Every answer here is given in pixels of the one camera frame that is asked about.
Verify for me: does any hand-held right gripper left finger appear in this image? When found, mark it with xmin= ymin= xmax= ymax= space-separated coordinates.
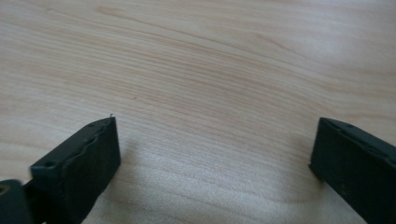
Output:
xmin=29 ymin=116 xmax=122 ymax=224

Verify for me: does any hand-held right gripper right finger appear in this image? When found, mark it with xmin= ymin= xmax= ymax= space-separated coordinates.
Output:
xmin=308 ymin=117 xmax=396 ymax=224

